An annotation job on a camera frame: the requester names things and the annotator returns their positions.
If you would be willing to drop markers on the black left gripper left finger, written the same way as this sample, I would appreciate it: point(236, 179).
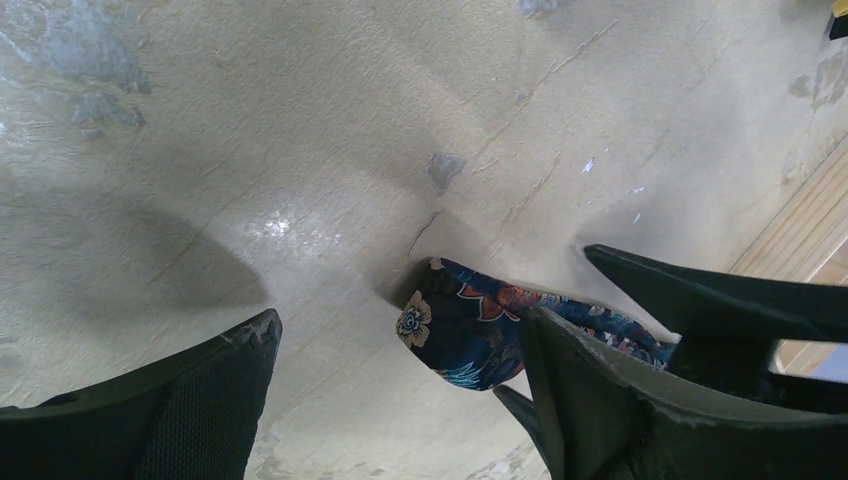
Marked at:
point(191, 415)

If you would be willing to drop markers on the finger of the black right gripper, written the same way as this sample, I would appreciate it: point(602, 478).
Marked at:
point(730, 325)
point(524, 411)

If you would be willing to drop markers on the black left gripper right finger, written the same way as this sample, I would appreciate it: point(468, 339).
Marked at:
point(607, 415)

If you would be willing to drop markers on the navy floral patterned tie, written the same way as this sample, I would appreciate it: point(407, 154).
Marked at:
point(464, 325)

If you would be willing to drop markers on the wooden compartment tray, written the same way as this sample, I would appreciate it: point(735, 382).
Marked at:
point(797, 245)

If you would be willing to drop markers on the white board with yellow frame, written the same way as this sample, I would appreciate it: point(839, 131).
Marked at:
point(838, 24)

